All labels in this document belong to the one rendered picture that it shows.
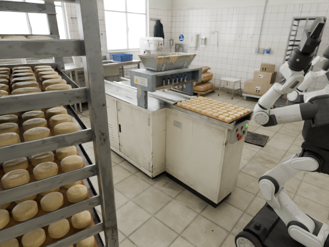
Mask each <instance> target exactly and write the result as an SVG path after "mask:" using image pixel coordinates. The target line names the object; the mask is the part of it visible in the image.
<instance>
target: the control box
mask: <svg viewBox="0 0 329 247"><path fill-rule="evenodd" d="M246 124H249V121H247V120H245V121H243V122H241V123H239V124H237V125H235V126H234V129H233V130H231V133H230V140H229V143H230V144H233V143H235V142H237V141H239V140H240V139H241V137H242V138H243V137H245V136H246V135H247V130H248V126H247V127H246ZM242 126H243V129H242V130H241V127H242ZM237 129H238V132H236V130H237ZM244 130H245V131H246V132H245V134H243V131H244ZM238 134H240V136H239V137H240V139H239V137H237V135H238Z"/></svg>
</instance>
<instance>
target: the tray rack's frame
mask: <svg viewBox="0 0 329 247"><path fill-rule="evenodd" d="M317 17H320V18H322V20H321V22H323V20H326V19H327V18H326V17H325V16H310V17H293V18H292V23H291V27H290V32H289V36H288V40H287V45H286V49H285V54H284V58H283V63H282V64H284V63H285V58H286V54H287V50H288V45H289V40H290V35H291V32H292V27H293V23H294V19H297V20H306V23H305V27H304V30H305V29H306V26H307V22H308V20H315V19H316V18H317ZM281 77H282V74H281V73H280V78H279V82H278V83H280V81H281ZM274 105H275V106H280V107H285V106H290V105H295V104H294V103H292V102H291V101H289V100H288V98H286V99H285V98H280V99H279V100H278V101H276V102H275V103H274V104H273V106H274Z"/></svg>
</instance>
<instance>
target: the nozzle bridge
mask: <svg viewBox="0 0 329 247"><path fill-rule="evenodd" d="M188 72H189V74H188ZM184 73H185V74H186V78H187V79H186V81H184V79H183V78H184V76H185V75H184ZM166 75H167V76H166ZM171 75H172V77H174V80H175V79H176V75H177V76H178V79H180V75H182V82H180V80H179V81H178V83H176V80H175V81H174V84H172V81H171ZM188 75H189V77H188ZM168 77H169V81H171V82H169V85H168V84H167V82H166V81H167V78H168ZM201 77H202V67H196V66H189V67H188V68H182V69H174V70H168V71H160V72H154V71H149V70H146V69H145V68H143V69H135V70H130V84H131V86H132V87H135V88H137V104H138V106H139V107H142V108H144V109H146V108H148V92H151V93H153V92H156V91H157V90H161V89H166V88H170V87H175V86H180V85H185V84H186V87H184V88H183V92H186V93H190V94H192V95H191V96H193V83H194V82H201ZM163 78H164V80H165V82H166V83H165V85H163Z"/></svg>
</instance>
